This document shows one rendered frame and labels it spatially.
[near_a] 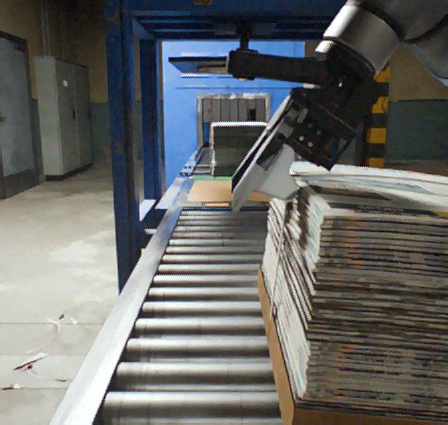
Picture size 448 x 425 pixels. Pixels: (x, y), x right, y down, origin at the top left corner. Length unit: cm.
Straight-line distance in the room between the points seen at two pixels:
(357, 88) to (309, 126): 7
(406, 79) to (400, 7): 918
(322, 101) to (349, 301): 23
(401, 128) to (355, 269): 931
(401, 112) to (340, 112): 915
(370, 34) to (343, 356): 32
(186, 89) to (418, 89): 663
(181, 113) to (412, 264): 354
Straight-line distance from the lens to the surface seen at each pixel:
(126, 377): 63
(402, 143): 971
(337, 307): 39
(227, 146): 227
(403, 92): 968
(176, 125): 387
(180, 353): 68
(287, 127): 47
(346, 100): 52
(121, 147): 158
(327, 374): 42
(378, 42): 51
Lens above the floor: 114
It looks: 12 degrees down
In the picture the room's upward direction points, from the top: straight up
